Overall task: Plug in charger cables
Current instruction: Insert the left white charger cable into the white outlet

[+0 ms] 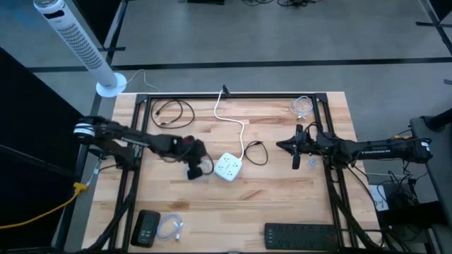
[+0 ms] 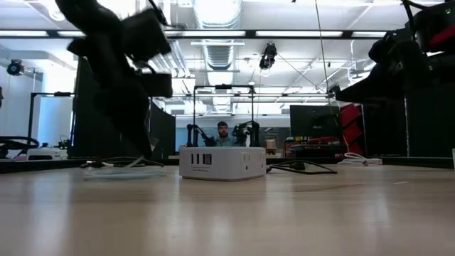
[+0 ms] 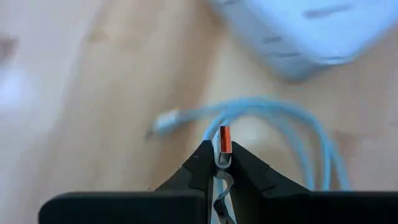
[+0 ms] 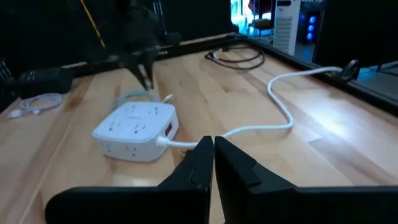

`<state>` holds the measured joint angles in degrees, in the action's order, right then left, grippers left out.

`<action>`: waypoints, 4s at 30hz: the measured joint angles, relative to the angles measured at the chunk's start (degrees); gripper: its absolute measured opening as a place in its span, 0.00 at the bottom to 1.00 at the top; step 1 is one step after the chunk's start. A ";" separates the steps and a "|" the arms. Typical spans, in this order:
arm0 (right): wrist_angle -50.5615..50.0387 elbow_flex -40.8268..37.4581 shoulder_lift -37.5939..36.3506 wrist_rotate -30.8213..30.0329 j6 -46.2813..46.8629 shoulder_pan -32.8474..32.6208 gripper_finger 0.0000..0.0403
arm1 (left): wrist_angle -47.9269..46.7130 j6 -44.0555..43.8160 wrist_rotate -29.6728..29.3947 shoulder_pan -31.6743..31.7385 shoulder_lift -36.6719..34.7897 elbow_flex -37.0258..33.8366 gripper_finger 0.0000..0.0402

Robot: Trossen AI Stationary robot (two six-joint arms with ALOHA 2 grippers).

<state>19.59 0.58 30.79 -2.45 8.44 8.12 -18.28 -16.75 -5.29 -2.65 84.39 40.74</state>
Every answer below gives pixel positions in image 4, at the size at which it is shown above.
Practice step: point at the computer tower blue fans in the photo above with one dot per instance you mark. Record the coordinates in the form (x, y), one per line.
(311, 28)

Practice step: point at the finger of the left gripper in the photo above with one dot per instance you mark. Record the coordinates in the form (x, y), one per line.
(150, 74)
(139, 72)

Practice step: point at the white cube power strip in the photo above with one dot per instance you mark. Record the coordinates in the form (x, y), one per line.
(133, 124)

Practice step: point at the black charger box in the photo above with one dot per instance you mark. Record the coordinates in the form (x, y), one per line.
(43, 81)

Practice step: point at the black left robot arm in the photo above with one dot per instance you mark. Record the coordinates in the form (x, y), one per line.
(140, 12)

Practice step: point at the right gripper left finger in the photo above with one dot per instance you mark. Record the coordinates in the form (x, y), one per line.
(140, 205)

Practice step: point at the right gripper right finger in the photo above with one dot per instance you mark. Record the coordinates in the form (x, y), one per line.
(280, 205)

